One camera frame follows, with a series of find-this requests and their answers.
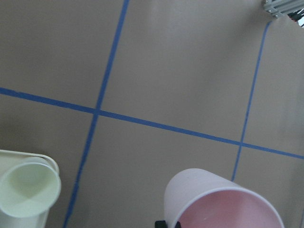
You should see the pink plastic cup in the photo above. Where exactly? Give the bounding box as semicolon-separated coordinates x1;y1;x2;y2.
164;168;284;228

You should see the pale green cup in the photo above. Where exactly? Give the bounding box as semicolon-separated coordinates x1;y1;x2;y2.
0;156;62;228

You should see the cream plastic tray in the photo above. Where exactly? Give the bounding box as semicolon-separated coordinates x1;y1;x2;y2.
0;149;60;228

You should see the aluminium frame post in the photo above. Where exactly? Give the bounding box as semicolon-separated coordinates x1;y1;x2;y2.
262;0;304;18

